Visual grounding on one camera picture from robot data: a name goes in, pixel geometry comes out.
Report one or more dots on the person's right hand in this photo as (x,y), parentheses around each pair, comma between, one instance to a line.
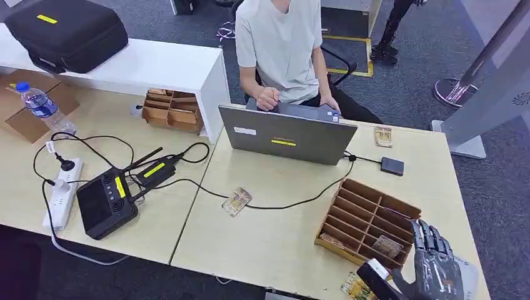
(268,99)

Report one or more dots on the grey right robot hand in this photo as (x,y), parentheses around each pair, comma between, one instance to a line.
(434,273)

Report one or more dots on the person's left hand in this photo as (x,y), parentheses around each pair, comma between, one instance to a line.
(330,103)

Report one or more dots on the clear plastic sleeve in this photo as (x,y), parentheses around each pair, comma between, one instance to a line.
(470,277)

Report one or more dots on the grey laptop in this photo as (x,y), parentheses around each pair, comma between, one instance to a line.
(290,138)

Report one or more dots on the person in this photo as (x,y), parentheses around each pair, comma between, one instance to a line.
(281,45)

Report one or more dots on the yellow floor tape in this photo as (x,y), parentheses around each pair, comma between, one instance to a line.
(367,58)

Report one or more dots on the black external drive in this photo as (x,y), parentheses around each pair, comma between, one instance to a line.
(392,166)

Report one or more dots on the large wooden card box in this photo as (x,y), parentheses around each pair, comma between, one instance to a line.
(364,219)

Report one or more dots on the black silver humanoid robot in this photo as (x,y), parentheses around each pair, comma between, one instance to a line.
(391,33)

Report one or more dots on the white cabinet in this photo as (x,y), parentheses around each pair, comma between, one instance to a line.
(352,12)

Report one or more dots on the small wooden card box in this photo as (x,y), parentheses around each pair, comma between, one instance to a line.
(172,112)

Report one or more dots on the white desk shelf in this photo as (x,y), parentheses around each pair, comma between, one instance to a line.
(145,66)

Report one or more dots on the round grey desk grommet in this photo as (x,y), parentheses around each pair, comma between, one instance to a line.
(136,110)

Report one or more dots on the black transmitter with antennas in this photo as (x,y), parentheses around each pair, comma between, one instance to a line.
(155,172)

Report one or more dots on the grey metal stand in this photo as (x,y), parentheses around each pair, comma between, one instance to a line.
(497,103)

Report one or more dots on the black box device yellow label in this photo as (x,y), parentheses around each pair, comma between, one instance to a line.
(105,203)

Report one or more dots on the black plug adapter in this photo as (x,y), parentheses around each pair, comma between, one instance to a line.
(66,164)

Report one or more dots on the black case with yellow label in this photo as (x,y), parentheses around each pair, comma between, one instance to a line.
(66,33)

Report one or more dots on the white plug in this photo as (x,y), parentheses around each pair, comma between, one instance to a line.
(62,185)

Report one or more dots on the clear water bottle blue cap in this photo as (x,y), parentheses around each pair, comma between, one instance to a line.
(43,108)

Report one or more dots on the white power strip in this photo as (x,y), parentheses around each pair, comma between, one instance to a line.
(62,203)

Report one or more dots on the brown cardboard box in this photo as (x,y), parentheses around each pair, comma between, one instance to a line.
(29,112)

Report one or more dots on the steel stanchion post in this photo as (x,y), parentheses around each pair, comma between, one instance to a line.
(476,66)

